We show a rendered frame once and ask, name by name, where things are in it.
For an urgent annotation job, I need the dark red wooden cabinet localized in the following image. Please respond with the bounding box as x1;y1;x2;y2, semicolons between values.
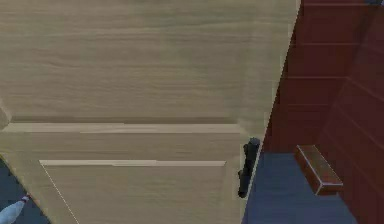
261;0;384;224

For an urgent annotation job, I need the black door handle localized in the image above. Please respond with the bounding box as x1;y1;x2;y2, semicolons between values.
237;137;261;200

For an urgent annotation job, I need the light wooden room door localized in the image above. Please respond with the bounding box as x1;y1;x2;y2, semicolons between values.
0;0;303;224

